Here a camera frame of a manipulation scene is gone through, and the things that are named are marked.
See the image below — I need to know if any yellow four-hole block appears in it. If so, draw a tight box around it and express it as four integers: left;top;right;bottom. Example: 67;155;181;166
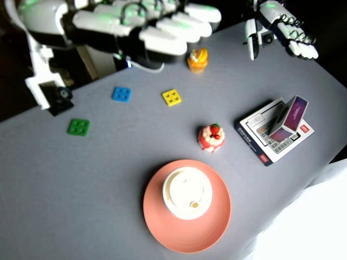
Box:
162;88;183;107

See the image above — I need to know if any small grey box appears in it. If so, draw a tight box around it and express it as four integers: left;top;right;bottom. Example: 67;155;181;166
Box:
268;95;309;144

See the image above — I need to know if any toy orange cupcake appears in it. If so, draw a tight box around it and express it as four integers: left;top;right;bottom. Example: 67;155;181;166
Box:
187;47;209;74

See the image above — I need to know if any green four-hole block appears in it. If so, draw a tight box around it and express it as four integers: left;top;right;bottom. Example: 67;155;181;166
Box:
67;118;91;137

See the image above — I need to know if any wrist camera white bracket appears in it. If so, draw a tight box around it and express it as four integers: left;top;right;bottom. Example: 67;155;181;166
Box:
5;0;74;117

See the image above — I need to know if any white backdrop sheet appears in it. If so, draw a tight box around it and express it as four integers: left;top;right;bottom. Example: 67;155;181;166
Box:
243;159;347;260

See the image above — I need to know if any blue four-hole block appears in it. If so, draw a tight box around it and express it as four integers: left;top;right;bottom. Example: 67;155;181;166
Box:
111;86;132;103

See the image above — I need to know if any pink round plate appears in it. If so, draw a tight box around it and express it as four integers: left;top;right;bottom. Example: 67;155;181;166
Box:
143;159;232;254

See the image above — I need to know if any toy strawberry cake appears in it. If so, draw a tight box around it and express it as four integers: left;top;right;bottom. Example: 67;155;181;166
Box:
197;123;226;153

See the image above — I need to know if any black calculator box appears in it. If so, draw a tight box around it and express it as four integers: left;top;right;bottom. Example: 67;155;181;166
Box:
234;97;316;167

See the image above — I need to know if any grey table cloth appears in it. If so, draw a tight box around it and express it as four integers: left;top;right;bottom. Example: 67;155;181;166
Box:
0;21;347;260

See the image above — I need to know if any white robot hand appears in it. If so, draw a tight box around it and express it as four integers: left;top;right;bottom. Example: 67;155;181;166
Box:
17;0;222;66
243;0;319;61

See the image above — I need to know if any white paper cup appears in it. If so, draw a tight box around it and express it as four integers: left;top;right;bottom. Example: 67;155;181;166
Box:
162;166;214;220

